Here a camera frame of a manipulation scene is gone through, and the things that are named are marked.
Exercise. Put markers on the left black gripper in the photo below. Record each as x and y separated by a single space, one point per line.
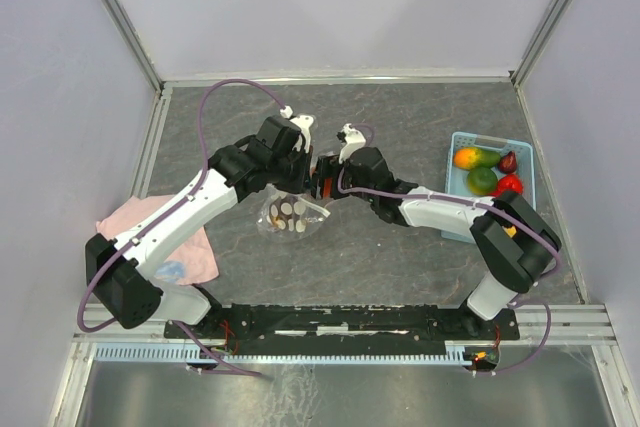
300 184

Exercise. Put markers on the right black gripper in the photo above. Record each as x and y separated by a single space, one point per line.
327 167

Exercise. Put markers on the clear polka dot zip bag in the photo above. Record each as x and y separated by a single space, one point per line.
308 216

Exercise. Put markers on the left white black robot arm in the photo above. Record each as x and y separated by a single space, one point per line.
120 272

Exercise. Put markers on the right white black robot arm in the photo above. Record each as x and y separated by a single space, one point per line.
518 247

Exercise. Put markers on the light blue plastic basket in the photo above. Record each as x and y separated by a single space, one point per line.
466 146

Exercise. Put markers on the pink cloth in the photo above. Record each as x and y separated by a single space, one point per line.
192 263

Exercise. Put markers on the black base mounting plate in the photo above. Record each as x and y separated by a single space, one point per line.
350 329

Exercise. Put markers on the orange green mango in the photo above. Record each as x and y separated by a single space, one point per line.
468 158

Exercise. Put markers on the green round fruit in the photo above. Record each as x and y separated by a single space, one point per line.
481 181

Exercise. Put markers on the dark red pointed fruit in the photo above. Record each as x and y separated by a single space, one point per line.
508 163

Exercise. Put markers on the bright red fruit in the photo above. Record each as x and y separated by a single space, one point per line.
509 182

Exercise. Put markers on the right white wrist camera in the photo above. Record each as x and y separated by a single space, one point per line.
351 138

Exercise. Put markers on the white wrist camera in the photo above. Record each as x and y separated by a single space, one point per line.
305 122
351 138

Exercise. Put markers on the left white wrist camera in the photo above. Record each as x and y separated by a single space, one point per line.
305 122

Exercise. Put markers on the light blue cable duct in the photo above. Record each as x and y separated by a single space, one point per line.
188 352

